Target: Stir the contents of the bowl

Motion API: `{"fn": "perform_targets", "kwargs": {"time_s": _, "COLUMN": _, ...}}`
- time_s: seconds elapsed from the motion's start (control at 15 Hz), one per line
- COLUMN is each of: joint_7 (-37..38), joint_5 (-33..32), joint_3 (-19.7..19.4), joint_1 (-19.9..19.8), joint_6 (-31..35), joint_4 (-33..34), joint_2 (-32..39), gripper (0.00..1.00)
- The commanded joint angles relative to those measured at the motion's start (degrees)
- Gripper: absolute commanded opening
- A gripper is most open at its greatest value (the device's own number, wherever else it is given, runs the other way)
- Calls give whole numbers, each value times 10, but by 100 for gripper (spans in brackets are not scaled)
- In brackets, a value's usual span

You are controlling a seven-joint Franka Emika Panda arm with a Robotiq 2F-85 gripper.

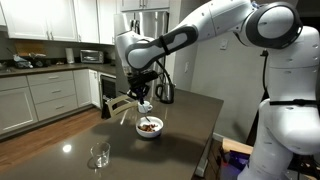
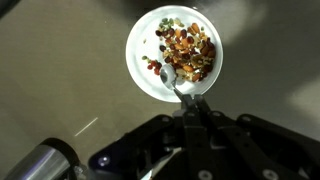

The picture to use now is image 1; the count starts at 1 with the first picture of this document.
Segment white wall switch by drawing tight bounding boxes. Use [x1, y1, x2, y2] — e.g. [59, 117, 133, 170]
[219, 39, 230, 51]

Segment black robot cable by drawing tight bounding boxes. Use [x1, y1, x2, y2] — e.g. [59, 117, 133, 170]
[156, 49, 270, 96]

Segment white upper cabinets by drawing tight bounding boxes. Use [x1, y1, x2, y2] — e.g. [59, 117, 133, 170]
[0, 0, 118, 46]

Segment white paper towel roll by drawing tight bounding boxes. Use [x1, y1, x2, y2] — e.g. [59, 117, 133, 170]
[64, 47, 76, 65]

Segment light wooden chair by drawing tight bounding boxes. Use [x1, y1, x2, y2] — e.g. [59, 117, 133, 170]
[105, 94, 139, 118]

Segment clear drinking glass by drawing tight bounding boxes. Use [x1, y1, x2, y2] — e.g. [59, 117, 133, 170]
[90, 142, 111, 169]

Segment dish clutter on counter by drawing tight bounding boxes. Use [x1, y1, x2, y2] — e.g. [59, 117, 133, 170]
[11, 52, 46, 69]

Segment silver toaster oven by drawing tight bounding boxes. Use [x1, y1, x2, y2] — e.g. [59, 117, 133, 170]
[79, 49, 105, 65]

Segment stainless kettle black handle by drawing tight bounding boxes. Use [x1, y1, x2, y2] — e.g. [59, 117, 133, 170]
[155, 82, 176, 105]

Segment wooden cutting board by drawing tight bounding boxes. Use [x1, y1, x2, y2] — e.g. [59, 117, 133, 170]
[14, 41, 47, 58]

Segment white ceramic bowl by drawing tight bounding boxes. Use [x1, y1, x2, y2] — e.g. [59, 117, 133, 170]
[135, 115, 165, 139]

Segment stainless refrigerator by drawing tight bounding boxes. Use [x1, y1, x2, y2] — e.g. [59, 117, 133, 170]
[113, 11, 170, 98]

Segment mixed nuts and raisins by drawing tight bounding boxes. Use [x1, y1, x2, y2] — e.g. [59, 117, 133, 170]
[138, 123, 159, 133]

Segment white mug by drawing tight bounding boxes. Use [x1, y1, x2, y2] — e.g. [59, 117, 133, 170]
[137, 100, 154, 115]

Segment white cabinet above refrigerator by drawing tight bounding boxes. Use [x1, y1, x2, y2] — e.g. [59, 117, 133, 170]
[120, 0, 171, 13]

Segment black under-counter appliance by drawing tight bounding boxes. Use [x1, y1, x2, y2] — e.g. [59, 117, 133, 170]
[99, 73, 118, 111]

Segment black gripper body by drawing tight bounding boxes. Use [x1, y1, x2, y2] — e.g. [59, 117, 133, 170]
[127, 82, 152, 101]

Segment white lower cabinets with drawers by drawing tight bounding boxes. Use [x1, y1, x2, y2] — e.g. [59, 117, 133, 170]
[0, 69, 102, 136]

